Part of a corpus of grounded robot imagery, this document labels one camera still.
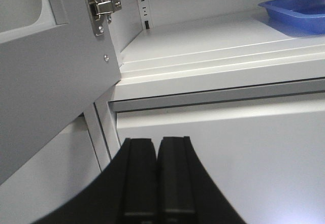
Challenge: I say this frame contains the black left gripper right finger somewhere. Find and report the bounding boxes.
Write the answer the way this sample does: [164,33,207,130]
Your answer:
[157,137,195,213]

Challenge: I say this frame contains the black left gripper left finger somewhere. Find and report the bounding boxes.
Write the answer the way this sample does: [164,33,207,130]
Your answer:
[123,138,157,215]

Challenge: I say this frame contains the grey metal cabinet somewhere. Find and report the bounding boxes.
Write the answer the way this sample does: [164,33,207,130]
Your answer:
[1,0,324,223]

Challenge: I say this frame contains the grey cabinet door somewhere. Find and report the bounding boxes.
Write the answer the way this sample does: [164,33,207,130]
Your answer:
[0,0,122,185]

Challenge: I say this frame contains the metal door hinge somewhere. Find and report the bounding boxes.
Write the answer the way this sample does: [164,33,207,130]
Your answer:
[85,0,122,37]

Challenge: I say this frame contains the blue plastic tray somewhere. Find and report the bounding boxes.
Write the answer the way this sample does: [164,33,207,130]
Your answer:
[258,0,324,34]

